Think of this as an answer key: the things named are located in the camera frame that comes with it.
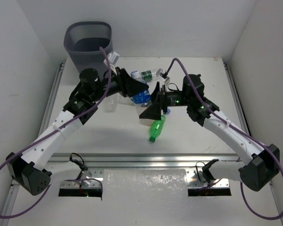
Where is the grey plastic waste bin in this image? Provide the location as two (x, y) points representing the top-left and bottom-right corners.
(64, 21), (113, 77)

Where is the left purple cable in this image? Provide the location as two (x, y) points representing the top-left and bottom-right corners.
(0, 46), (114, 219)

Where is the green plastic bottle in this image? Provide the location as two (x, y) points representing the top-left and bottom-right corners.
(149, 115), (166, 143)

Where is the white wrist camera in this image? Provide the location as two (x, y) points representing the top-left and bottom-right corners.
(107, 51), (120, 70)
(156, 68), (170, 86)

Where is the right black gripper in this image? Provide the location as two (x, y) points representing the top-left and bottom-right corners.
(140, 81), (192, 119)

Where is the clear bottle blue white label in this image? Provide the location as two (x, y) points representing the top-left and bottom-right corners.
(135, 105), (154, 127)

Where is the small clear plastic bottle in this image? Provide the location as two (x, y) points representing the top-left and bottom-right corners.
(105, 93), (118, 113)

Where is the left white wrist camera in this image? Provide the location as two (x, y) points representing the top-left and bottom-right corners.
(107, 51), (120, 70)

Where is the aluminium frame rail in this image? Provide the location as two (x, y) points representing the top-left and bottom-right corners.
(47, 153), (241, 165)

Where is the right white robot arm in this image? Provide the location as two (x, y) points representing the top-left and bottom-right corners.
(139, 74), (280, 192)

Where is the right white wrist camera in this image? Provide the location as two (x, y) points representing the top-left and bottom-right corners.
(156, 68), (170, 86)

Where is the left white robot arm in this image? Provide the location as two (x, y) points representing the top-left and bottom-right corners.
(7, 68), (148, 196)

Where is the clear bottle green label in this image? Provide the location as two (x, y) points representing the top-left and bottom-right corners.
(140, 68), (166, 82)

